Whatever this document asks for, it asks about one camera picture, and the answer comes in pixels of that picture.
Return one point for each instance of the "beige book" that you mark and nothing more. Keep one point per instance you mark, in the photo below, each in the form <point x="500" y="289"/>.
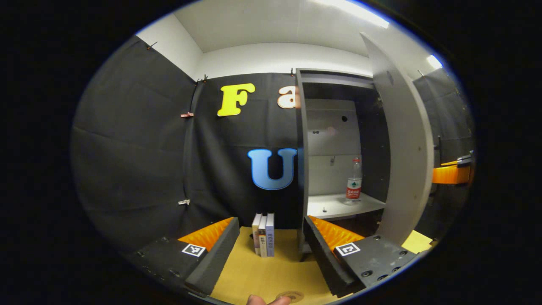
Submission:
<point x="263" y="237"/>

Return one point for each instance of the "clear plastic water bottle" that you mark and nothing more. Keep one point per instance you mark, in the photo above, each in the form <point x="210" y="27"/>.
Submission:
<point x="354" y="186"/>

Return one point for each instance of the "beige cabinet door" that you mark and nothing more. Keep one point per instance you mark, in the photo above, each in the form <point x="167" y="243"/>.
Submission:
<point x="406" y="148"/>

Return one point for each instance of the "dark grey cabinet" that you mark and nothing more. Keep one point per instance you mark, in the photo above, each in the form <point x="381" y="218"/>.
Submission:
<point x="330" y="127"/>

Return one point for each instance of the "black backdrop cloth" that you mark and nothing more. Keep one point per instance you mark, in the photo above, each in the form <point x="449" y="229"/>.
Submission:
<point x="139" y="148"/>

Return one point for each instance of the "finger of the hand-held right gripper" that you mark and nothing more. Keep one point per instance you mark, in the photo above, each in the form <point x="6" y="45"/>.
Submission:
<point x="449" y="174"/>

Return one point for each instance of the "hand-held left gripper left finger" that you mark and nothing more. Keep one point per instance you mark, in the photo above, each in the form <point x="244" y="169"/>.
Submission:
<point x="216" y="262"/>

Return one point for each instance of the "small ceiling light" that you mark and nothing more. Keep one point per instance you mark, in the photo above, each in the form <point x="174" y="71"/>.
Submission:
<point x="434" y="62"/>

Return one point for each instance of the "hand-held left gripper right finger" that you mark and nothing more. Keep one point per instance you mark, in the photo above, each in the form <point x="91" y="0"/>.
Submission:
<point x="326" y="262"/>

